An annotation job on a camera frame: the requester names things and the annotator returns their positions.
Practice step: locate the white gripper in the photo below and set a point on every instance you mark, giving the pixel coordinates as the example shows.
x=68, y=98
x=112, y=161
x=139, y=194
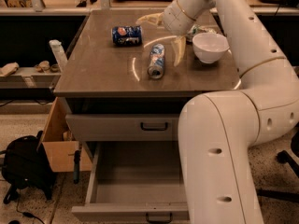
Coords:
x=175, y=20

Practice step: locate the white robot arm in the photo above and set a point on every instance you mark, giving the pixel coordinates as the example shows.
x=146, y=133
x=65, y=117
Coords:
x=216, y=129

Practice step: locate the blue pepsi can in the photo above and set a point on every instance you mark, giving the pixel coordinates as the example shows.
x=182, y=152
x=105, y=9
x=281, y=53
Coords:
x=127, y=35

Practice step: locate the grey drawer cabinet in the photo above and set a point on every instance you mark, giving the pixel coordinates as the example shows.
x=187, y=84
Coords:
x=102, y=78

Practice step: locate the closed upper grey drawer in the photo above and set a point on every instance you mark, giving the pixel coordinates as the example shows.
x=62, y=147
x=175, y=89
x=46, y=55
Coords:
x=121, y=127

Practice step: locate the open middle grey drawer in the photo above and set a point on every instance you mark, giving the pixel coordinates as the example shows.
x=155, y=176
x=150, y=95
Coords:
x=130, y=179

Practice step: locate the white bowl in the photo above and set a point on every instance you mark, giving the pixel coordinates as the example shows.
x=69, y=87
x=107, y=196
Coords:
x=209, y=47

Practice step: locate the white plastic bottle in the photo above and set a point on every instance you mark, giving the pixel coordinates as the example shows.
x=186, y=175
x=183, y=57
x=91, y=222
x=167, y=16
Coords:
x=59, y=54

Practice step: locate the cardboard box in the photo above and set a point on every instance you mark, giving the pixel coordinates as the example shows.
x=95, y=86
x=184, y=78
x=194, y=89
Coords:
x=60, y=144

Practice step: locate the black backpack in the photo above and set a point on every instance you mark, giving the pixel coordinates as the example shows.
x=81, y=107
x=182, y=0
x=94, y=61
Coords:
x=26, y=165

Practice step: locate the black upper drawer handle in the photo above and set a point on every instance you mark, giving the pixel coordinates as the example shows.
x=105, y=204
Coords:
x=154, y=127

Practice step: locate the black drawer handle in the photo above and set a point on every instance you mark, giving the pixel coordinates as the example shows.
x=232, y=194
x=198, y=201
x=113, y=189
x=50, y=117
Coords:
x=154, y=127
x=158, y=219

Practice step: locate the black middle drawer handle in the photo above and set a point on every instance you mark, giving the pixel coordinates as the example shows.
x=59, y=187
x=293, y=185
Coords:
x=158, y=219

